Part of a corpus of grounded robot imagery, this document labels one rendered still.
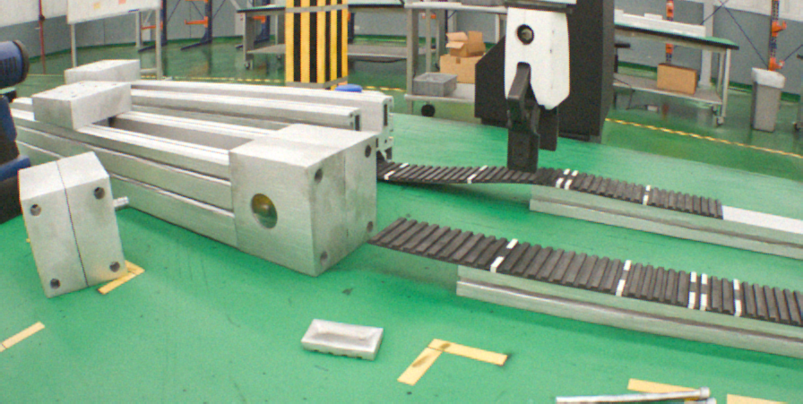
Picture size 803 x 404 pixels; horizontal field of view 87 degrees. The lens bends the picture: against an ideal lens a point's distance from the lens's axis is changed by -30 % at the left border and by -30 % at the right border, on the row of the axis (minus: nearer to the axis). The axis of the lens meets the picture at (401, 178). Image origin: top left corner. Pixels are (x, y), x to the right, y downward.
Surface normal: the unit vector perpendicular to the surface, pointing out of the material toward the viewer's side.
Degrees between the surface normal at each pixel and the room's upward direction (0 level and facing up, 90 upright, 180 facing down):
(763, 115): 93
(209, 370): 0
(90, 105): 90
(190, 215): 90
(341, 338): 0
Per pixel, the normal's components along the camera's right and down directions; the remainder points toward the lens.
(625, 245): 0.00, -0.94
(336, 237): 0.88, 0.16
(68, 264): 0.65, 0.26
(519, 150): -0.48, 0.29
